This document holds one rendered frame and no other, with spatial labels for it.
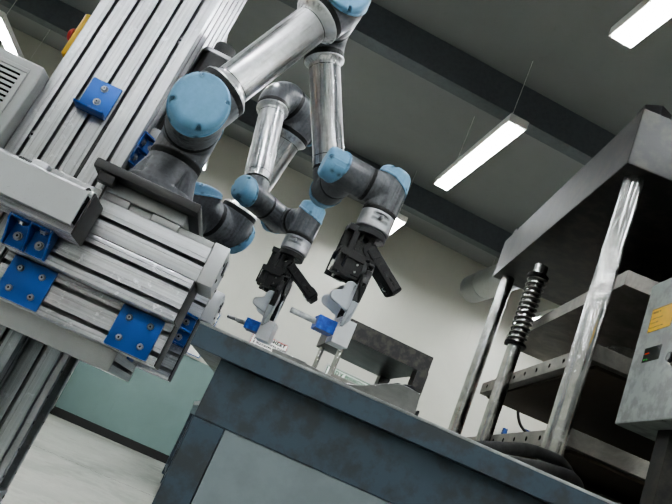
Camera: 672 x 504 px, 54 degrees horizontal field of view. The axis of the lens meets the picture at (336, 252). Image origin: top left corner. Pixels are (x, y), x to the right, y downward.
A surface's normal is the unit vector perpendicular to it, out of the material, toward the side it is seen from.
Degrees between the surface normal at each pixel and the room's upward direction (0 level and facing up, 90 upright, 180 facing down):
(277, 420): 90
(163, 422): 90
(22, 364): 90
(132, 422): 90
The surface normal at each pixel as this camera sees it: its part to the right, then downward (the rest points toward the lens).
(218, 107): 0.22, -0.10
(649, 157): 0.07, -0.29
